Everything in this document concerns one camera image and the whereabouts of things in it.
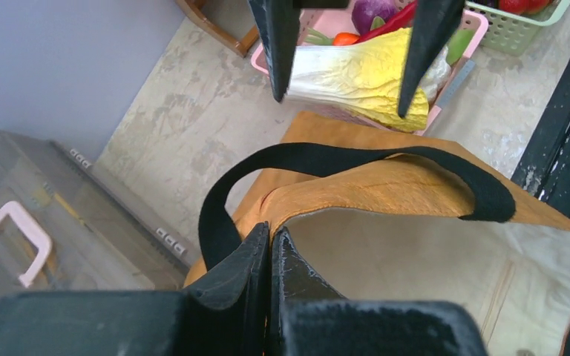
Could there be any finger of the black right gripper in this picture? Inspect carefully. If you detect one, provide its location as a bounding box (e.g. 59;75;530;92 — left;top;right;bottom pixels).
398;0;465;118
248;0;301;102

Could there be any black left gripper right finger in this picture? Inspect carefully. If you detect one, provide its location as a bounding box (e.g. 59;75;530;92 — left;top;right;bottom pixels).
269;228;487;355

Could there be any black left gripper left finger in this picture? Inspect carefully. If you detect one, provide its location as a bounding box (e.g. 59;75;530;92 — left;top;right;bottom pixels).
0;223;269;355

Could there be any toy red chili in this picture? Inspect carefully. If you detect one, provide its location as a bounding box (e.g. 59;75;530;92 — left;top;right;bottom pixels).
356;1;417;44

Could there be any toy napa cabbage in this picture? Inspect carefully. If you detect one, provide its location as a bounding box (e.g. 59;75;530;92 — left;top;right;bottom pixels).
286;28;429;132

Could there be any toy lychee bunch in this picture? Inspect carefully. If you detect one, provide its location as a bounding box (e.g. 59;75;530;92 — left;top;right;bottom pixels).
498;0;553;15

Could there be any brown paper tote bag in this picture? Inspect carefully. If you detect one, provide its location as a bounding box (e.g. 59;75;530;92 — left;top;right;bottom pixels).
186;112;570;355

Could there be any wooden rack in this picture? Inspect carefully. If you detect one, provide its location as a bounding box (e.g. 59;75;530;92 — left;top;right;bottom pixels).
174;0;259;58

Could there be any toy cauliflower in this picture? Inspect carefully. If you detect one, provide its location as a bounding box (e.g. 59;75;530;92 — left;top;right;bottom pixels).
419;45;452;104

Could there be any toy carrot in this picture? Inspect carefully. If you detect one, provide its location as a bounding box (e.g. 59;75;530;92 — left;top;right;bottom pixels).
304;28;360;46

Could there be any green plastic basket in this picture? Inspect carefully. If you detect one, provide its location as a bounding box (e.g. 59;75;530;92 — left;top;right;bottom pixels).
465;0;570;56

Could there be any translucent storage box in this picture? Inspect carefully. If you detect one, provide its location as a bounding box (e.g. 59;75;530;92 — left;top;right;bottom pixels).
0;130;199;299

